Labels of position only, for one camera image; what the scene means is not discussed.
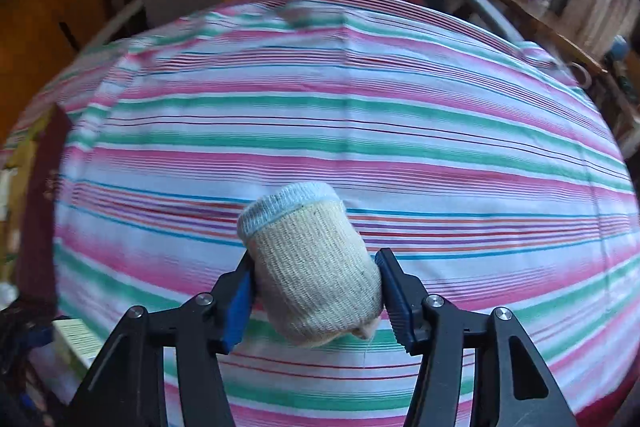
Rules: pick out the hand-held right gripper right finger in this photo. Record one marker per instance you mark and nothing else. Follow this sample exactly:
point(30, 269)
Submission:
point(397, 302)

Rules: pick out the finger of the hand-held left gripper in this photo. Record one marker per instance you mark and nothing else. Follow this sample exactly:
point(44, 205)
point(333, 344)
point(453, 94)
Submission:
point(40, 337)

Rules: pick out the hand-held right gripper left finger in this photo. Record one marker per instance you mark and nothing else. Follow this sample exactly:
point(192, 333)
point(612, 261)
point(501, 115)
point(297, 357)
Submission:
point(240, 302)

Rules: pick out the beige sock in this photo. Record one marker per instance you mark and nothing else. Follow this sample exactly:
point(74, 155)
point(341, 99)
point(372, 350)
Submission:
point(310, 277)

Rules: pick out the green white box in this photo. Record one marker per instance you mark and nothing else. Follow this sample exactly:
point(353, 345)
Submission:
point(80, 337)

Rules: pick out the striped tablecloth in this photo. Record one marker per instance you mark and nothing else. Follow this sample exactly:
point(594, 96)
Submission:
point(350, 107)

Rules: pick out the wooden desk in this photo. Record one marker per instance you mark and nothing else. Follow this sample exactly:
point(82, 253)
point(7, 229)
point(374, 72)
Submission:
point(540, 22)

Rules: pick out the wooden wardrobe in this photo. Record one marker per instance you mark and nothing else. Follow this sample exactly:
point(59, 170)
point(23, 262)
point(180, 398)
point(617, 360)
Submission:
point(45, 7)

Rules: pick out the blue round object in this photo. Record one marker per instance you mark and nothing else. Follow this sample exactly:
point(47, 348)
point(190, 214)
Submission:
point(619, 49)

